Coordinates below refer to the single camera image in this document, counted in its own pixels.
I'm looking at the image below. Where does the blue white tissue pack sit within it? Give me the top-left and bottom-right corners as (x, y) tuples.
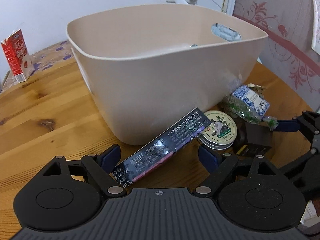
(232, 85), (270, 116)

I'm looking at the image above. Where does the dark long cigarette box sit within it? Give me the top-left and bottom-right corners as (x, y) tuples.
(111, 108), (212, 188)

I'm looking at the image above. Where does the green leafy plastic bag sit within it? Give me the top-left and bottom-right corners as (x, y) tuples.
(220, 83), (278, 131)

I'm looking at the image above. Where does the black small box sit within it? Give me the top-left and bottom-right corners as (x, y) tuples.
(232, 122), (272, 158)

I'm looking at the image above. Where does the round green tin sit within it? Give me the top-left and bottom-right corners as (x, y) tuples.
(199, 110), (238, 150)

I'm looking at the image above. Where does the patterned headboard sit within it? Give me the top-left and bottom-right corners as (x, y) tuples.
(233, 0), (319, 111)

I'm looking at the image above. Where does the light blue quilt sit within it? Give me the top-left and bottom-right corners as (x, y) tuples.
(211, 23), (241, 42)

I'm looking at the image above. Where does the beige plastic storage bin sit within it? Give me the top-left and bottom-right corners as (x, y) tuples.
(66, 4), (268, 145)

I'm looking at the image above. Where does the red milk carton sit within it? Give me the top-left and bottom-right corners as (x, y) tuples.
(1, 29), (34, 83)

